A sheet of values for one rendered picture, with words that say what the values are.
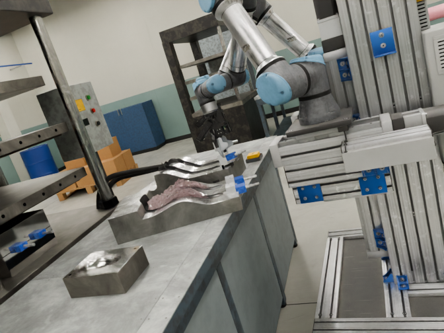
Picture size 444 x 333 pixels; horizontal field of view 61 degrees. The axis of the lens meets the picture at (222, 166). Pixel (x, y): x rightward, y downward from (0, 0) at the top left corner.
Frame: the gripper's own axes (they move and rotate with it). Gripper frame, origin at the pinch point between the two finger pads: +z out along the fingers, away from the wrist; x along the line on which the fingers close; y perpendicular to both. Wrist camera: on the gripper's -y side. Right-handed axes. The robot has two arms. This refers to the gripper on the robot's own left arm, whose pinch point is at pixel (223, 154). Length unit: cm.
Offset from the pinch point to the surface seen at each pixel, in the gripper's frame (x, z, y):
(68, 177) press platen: -15, -18, -76
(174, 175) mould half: -7.4, 0.3, -24.2
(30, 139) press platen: -31, -39, -73
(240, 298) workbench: -35, 53, -3
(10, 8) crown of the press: -29, -93, -55
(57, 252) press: -44, 12, -70
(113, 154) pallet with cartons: 367, -54, -324
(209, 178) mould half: -6.6, 7.7, -8.2
